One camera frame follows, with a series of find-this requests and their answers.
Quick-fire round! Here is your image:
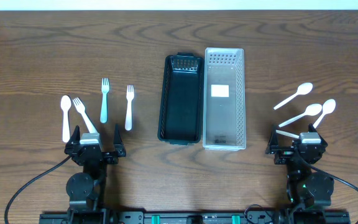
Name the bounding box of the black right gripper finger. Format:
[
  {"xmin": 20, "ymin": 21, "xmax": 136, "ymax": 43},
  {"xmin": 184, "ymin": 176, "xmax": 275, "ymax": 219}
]
[
  {"xmin": 265, "ymin": 125, "xmax": 279, "ymax": 154},
  {"xmin": 308, "ymin": 123, "xmax": 328, "ymax": 146}
]

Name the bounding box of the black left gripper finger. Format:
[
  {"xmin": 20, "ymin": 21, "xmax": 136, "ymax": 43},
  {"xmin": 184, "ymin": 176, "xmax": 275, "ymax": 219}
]
[
  {"xmin": 113, "ymin": 124, "xmax": 126, "ymax": 152},
  {"xmin": 65, "ymin": 125, "xmax": 80, "ymax": 151}
]

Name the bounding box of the white plastic fork angled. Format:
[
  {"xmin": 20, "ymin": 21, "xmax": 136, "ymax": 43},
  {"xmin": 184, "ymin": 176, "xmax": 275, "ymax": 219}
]
[{"xmin": 73, "ymin": 98, "xmax": 98, "ymax": 133}]

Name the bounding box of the white plastic spoon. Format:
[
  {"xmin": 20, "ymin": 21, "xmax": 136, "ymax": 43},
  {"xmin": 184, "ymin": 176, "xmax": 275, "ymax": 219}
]
[
  {"xmin": 278, "ymin": 103, "xmax": 323, "ymax": 128},
  {"xmin": 273, "ymin": 82, "xmax": 313, "ymax": 110},
  {"xmin": 313, "ymin": 99, "xmax": 336, "ymax": 128},
  {"xmin": 60, "ymin": 95, "xmax": 71, "ymax": 142}
]

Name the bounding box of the white plastic fork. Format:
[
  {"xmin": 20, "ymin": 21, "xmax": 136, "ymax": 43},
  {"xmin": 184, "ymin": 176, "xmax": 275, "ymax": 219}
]
[{"xmin": 125, "ymin": 85, "xmax": 134, "ymax": 131}]

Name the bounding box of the pale green plastic fork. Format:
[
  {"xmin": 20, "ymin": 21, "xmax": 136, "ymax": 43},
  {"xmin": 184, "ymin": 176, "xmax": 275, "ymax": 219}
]
[{"xmin": 100, "ymin": 78, "xmax": 110, "ymax": 123}]

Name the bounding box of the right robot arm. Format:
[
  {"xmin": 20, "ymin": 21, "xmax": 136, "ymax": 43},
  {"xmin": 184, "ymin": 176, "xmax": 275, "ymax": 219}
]
[{"xmin": 265, "ymin": 124, "xmax": 334, "ymax": 223}]

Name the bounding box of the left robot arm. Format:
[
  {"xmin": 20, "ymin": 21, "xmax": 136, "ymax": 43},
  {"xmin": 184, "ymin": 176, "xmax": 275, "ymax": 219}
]
[{"xmin": 62, "ymin": 126, "xmax": 126, "ymax": 224}]

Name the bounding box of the white plastic spoon lowest right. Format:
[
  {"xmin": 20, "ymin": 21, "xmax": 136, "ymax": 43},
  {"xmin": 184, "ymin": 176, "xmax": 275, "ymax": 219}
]
[{"xmin": 276, "ymin": 129, "xmax": 299, "ymax": 139}]

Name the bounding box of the clear plastic basket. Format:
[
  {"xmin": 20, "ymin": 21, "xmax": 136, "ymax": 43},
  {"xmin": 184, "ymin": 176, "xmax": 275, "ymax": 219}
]
[{"xmin": 203, "ymin": 47, "xmax": 246, "ymax": 151}]

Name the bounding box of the black plastic basket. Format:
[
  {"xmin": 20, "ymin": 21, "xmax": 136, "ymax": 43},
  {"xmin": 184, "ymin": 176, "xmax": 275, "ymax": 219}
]
[{"xmin": 157, "ymin": 52, "xmax": 204, "ymax": 145}]

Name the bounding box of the white label in clear basket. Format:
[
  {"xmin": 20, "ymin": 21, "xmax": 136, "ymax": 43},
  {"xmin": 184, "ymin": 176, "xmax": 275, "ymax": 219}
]
[{"xmin": 211, "ymin": 85, "xmax": 229, "ymax": 98}]

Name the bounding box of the right black cable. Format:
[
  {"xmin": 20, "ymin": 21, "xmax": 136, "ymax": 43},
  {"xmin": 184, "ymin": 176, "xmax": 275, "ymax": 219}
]
[{"xmin": 295, "ymin": 149, "xmax": 358, "ymax": 224}]

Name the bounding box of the black cable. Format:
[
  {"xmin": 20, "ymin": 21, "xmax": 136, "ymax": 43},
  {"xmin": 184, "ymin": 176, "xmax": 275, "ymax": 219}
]
[
  {"xmin": 4, "ymin": 155, "xmax": 73, "ymax": 224},
  {"xmin": 295, "ymin": 149, "xmax": 358, "ymax": 224}
]

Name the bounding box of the left black cable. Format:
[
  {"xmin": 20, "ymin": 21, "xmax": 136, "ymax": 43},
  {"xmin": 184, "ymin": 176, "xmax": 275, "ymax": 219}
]
[{"xmin": 4, "ymin": 155, "xmax": 73, "ymax": 224}]

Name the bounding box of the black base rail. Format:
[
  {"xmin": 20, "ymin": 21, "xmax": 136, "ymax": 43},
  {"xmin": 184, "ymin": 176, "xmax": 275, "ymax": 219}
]
[{"xmin": 39, "ymin": 210, "xmax": 351, "ymax": 224}]

